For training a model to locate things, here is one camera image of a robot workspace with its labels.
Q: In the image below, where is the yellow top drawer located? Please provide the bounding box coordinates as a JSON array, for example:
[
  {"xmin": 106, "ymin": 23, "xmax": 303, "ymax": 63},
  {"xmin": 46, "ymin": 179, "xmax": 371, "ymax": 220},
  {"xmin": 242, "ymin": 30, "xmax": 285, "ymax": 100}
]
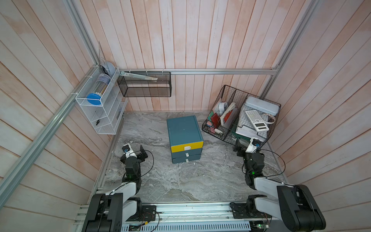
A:
[{"xmin": 170, "ymin": 141, "xmax": 204, "ymax": 153}]

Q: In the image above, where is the teal drawer cabinet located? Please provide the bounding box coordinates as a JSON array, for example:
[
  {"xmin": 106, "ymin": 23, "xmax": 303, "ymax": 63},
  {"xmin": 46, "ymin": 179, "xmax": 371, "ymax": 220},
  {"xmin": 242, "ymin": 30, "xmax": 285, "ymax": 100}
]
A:
[{"xmin": 166, "ymin": 114, "xmax": 205, "ymax": 165}]

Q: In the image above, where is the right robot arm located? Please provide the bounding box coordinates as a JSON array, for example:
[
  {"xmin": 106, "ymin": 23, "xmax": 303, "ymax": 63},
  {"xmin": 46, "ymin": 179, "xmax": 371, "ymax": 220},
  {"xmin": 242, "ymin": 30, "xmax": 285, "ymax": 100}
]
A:
[{"xmin": 230, "ymin": 139, "xmax": 327, "ymax": 232}]

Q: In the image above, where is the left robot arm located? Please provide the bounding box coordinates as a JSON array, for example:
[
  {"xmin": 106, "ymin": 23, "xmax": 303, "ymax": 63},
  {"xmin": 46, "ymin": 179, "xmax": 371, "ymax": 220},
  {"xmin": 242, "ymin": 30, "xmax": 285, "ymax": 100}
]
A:
[{"xmin": 82, "ymin": 144, "xmax": 148, "ymax": 232}]

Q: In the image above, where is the white calculator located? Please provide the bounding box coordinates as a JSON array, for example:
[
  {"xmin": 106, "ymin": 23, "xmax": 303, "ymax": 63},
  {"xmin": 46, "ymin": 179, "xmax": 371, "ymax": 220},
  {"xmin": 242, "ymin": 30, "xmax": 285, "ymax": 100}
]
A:
[{"xmin": 245, "ymin": 110, "xmax": 269, "ymax": 132}]

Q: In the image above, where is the white pencil case box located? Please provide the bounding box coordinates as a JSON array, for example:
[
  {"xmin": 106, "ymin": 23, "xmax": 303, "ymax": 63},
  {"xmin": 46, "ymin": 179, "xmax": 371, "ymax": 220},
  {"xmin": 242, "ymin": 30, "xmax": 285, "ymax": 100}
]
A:
[{"xmin": 245, "ymin": 96, "xmax": 279, "ymax": 116}]

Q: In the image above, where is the blue capped clear tube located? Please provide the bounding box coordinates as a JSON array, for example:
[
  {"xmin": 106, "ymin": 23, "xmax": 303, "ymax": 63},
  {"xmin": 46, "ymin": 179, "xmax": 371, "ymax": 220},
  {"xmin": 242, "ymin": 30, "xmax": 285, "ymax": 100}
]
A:
[{"xmin": 87, "ymin": 73, "xmax": 111, "ymax": 105}]

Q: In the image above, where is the ruler in mesh basket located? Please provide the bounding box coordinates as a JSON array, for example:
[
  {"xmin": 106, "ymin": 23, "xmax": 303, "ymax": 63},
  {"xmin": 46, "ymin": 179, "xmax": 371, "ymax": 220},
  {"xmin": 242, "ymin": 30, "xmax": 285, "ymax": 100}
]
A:
[{"xmin": 120, "ymin": 71, "xmax": 158, "ymax": 81}]

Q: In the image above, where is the grey round disc on shelf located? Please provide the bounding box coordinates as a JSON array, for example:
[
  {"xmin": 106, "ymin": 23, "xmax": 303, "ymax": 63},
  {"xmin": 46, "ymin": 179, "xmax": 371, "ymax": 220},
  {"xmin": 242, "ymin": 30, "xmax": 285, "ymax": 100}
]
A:
[{"xmin": 100, "ymin": 61, "xmax": 116, "ymax": 77}]

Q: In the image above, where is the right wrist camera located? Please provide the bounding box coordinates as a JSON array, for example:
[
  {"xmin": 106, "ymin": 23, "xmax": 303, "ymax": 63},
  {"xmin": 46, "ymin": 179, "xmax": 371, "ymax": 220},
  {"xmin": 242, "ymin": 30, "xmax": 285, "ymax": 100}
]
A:
[{"xmin": 245, "ymin": 138, "xmax": 262, "ymax": 153}]

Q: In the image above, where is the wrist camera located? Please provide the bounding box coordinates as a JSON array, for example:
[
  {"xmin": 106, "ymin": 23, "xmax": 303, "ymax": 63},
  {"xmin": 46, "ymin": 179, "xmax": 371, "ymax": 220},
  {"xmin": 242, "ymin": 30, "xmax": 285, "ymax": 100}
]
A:
[
  {"xmin": 245, "ymin": 138, "xmax": 262, "ymax": 153},
  {"xmin": 120, "ymin": 144, "xmax": 137, "ymax": 160}
]

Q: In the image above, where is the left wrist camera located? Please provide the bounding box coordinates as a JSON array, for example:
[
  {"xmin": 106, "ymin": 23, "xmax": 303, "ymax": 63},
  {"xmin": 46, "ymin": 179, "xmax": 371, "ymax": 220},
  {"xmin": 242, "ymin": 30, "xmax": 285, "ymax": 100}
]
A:
[{"xmin": 120, "ymin": 144, "xmax": 137, "ymax": 160}]

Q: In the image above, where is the black wire desk organizer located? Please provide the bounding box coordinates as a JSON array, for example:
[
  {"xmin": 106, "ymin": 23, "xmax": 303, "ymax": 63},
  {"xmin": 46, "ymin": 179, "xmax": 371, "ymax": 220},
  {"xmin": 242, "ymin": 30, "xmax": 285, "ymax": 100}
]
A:
[{"xmin": 202, "ymin": 85, "xmax": 281, "ymax": 146}]

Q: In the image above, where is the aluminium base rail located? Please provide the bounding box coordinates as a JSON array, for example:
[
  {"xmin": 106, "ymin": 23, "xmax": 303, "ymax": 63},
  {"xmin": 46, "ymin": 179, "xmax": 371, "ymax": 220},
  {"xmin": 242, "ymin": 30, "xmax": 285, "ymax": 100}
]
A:
[{"xmin": 72, "ymin": 202, "xmax": 290, "ymax": 232}]

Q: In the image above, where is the white wire wall shelf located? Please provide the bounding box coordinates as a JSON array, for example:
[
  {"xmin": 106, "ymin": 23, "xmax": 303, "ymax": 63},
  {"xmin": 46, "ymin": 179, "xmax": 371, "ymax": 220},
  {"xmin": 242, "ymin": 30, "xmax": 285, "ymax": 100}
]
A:
[{"xmin": 75, "ymin": 67, "xmax": 128, "ymax": 135}]

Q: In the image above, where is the black mesh wall basket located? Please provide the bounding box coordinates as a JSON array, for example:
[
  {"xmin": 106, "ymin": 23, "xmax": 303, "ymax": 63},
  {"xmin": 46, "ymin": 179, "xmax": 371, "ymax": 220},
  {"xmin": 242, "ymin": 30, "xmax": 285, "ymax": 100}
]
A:
[{"xmin": 117, "ymin": 71, "xmax": 172, "ymax": 98}]

